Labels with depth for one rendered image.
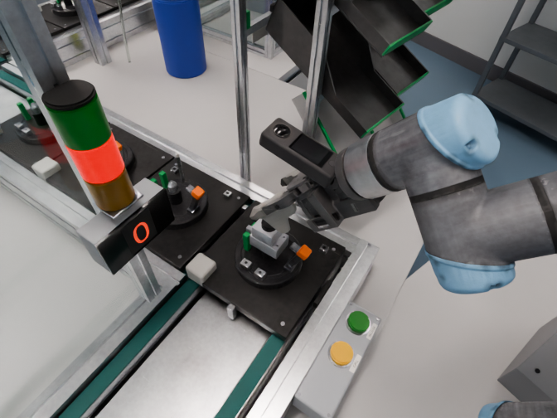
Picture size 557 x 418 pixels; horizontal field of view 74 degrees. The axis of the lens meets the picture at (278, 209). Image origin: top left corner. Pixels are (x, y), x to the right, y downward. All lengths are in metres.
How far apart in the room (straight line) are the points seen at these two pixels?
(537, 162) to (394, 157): 2.64
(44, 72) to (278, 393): 0.56
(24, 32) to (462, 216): 0.43
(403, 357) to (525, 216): 0.53
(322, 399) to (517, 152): 2.57
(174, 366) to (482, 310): 0.67
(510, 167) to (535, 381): 2.14
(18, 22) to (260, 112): 1.00
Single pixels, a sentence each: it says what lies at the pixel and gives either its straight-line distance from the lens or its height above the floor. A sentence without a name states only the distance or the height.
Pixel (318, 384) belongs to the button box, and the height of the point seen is 0.96.
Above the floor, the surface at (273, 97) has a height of 0.86.
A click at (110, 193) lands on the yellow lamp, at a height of 1.29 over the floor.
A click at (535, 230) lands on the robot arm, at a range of 0.40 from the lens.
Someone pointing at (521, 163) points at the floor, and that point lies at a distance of 2.96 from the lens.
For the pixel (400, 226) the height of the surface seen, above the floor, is 0.86.
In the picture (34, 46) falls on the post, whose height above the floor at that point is 1.46.
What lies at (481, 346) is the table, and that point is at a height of 0.86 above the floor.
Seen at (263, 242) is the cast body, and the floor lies 1.06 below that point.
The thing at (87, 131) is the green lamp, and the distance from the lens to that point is 0.43.
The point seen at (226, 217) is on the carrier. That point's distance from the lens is 0.85.
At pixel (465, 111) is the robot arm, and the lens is 0.39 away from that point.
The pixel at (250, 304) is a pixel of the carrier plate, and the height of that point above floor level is 0.97.
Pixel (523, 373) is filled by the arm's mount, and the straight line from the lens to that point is 0.86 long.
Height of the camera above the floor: 1.63
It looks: 50 degrees down
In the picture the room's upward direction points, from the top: 3 degrees clockwise
